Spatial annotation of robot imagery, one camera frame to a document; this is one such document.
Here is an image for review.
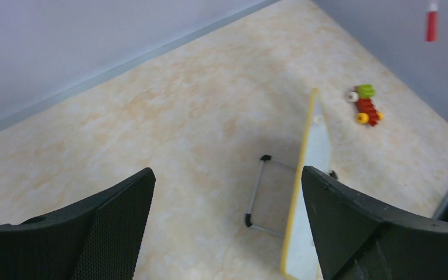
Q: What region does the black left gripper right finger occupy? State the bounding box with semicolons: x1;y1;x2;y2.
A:
302;166;448;279

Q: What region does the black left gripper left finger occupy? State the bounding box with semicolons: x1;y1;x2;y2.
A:
0;168;156;279

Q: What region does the yellow framed whiteboard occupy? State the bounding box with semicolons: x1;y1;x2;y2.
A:
279;87;333;280

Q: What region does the red marker cap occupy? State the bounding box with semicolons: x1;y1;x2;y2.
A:
426;0;439;42

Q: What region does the red green toy brick car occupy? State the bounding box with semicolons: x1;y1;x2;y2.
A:
345;84;383;127

